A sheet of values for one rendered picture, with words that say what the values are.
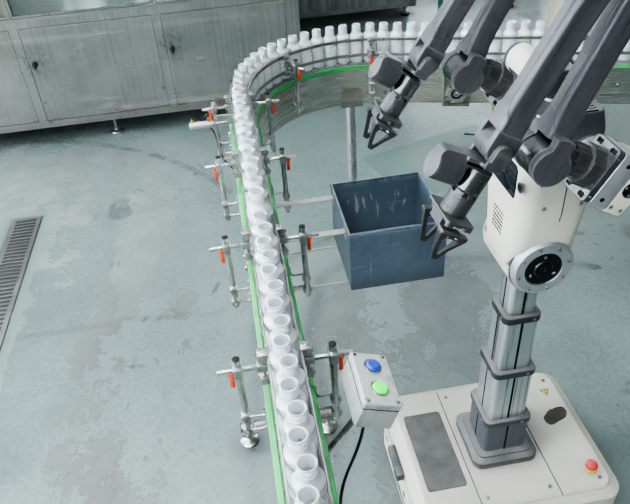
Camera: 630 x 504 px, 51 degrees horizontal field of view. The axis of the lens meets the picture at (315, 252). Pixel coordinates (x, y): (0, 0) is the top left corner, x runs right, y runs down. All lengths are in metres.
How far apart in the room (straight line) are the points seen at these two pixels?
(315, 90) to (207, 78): 1.89
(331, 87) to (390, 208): 0.89
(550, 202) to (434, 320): 1.60
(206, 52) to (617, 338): 3.16
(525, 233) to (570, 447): 0.96
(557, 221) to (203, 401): 1.72
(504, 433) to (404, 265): 0.61
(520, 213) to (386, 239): 0.56
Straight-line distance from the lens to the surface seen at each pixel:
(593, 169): 1.37
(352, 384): 1.33
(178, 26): 4.69
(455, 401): 2.42
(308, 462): 1.17
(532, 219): 1.58
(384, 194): 2.29
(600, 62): 1.29
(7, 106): 5.05
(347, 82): 3.06
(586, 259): 3.58
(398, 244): 2.04
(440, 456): 2.27
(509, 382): 2.04
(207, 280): 3.40
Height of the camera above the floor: 2.10
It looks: 37 degrees down
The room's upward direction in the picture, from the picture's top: 4 degrees counter-clockwise
